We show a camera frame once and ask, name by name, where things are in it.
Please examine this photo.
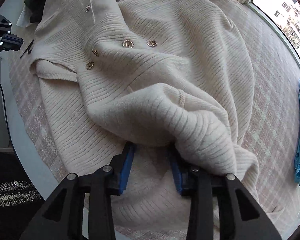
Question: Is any cream ribbed knit cardigan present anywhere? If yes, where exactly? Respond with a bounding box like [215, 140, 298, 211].
[30, 0, 258, 231]

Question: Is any dark clothes pile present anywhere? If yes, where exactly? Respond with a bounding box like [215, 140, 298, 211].
[24, 0, 46, 23]

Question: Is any black tweed garment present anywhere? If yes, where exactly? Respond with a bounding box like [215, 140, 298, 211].
[0, 180, 42, 207]

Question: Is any pink plaid table cloth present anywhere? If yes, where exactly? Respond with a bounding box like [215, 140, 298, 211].
[7, 0, 300, 239]

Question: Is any black left gripper with blue pads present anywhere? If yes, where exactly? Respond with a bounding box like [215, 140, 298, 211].
[0, 15, 24, 53]

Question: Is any white plastic bag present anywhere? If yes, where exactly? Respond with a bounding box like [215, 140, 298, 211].
[16, 5, 33, 28]

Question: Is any black cable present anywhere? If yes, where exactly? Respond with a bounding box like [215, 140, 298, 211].
[0, 74, 10, 140]

